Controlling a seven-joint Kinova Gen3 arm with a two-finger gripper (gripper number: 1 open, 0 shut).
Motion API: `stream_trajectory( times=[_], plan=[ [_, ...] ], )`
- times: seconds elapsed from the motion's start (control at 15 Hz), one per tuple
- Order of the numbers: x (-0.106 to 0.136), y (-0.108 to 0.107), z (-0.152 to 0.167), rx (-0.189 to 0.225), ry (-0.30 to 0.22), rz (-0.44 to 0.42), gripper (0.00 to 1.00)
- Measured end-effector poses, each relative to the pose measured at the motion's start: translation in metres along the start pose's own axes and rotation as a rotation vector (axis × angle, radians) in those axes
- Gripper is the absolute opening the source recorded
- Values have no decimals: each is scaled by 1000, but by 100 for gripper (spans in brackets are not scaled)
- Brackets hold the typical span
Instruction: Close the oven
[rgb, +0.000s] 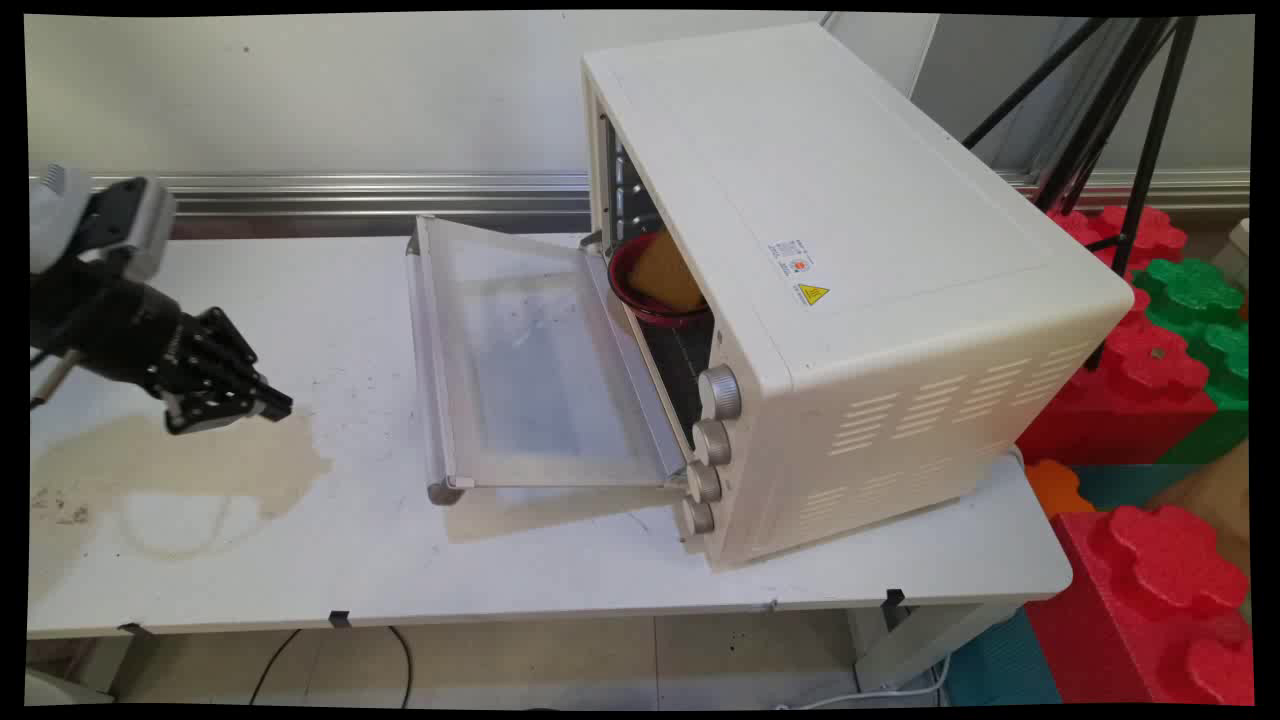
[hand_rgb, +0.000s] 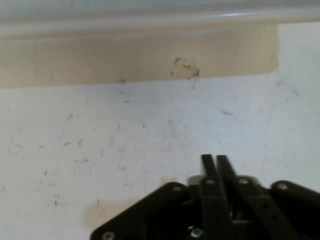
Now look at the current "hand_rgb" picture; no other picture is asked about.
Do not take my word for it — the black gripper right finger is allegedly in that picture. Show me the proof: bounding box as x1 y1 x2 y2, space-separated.
216 154 320 240

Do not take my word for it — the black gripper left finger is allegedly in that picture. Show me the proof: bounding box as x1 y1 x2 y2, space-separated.
89 154 233 240

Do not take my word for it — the beige plastic bin wall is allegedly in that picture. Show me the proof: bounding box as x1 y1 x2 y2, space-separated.
0 0 320 89

